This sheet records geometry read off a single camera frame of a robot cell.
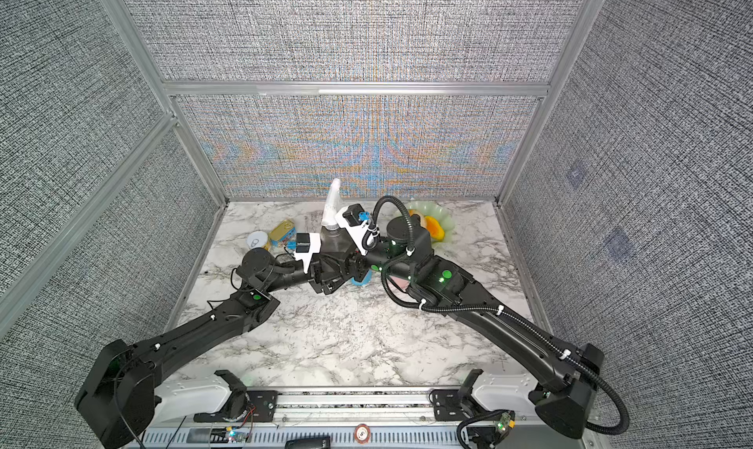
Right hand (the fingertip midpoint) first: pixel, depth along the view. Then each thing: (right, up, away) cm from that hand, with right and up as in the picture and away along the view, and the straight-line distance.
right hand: (329, 238), depth 59 cm
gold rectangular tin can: (-24, 0, +46) cm, 52 cm away
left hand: (+5, -4, +5) cm, 9 cm away
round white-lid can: (-31, -2, +41) cm, 52 cm away
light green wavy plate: (+30, +9, +52) cm, 60 cm away
